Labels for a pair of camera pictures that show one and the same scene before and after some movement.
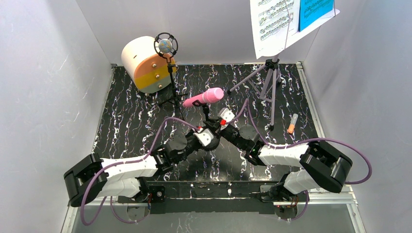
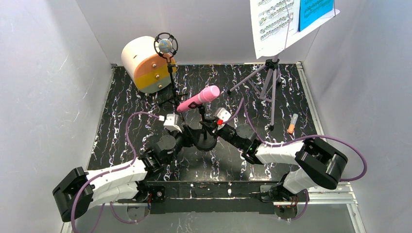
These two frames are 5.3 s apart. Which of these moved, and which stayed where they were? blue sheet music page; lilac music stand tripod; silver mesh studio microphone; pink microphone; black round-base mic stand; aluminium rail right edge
Moved: black round-base mic stand; pink microphone
Stayed: lilac music stand tripod; blue sheet music page; aluminium rail right edge; silver mesh studio microphone
